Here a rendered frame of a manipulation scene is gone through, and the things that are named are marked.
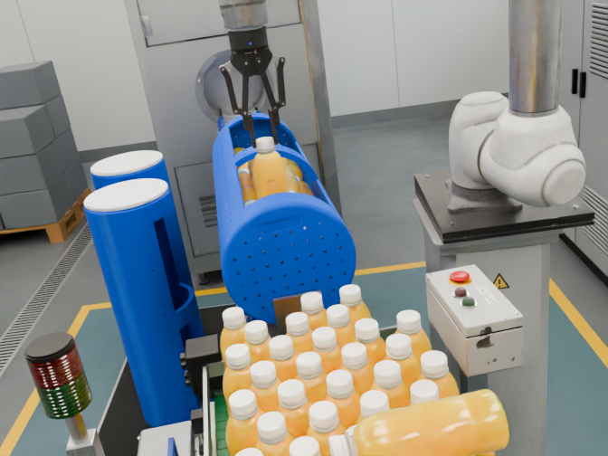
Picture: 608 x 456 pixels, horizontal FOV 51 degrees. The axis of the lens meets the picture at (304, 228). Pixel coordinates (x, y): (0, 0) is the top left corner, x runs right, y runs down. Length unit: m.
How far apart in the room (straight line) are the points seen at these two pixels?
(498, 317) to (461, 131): 0.62
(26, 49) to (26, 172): 2.22
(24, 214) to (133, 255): 2.90
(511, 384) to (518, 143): 0.73
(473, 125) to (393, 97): 4.99
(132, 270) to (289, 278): 0.91
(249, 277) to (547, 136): 0.68
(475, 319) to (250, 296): 0.49
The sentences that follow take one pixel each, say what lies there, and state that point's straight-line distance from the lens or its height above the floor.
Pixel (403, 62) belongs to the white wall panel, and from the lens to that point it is 6.50.
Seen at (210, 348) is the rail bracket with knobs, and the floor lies 1.00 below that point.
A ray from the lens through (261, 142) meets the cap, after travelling 1.34.
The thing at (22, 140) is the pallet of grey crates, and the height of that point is 0.77.
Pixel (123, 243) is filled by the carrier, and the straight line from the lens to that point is 2.12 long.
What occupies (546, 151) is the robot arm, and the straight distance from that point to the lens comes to 1.42.
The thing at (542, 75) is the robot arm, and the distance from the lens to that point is 1.40.
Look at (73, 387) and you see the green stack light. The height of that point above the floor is 1.20.
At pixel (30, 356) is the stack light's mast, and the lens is 0.91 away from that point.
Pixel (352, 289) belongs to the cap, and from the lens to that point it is 1.19.
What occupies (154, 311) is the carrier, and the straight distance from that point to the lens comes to 2.22.
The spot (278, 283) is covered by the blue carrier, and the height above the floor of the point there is 1.06.
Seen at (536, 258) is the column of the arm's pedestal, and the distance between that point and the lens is 1.69.
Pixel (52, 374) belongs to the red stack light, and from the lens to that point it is 0.91.
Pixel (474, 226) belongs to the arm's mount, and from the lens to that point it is 1.59.
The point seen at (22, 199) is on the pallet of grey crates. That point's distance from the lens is 4.95.
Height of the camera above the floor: 1.68
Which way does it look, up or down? 23 degrees down
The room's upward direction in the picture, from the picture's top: 8 degrees counter-clockwise
